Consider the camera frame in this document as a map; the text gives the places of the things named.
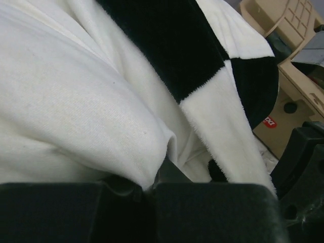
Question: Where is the white pillow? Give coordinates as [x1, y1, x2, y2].
[1, 1, 176, 189]

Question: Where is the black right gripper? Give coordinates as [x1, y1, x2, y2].
[271, 121, 323, 242]

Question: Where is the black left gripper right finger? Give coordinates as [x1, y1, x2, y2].
[151, 158, 289, 243]

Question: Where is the black and white checkered pillowcase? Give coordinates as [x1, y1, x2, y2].
[99, 1, 279, 192]

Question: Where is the tan plastic toolbox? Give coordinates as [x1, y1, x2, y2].
[238, 0, 323, 158]

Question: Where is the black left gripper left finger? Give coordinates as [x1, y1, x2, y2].
[1, 176, 154, 242]

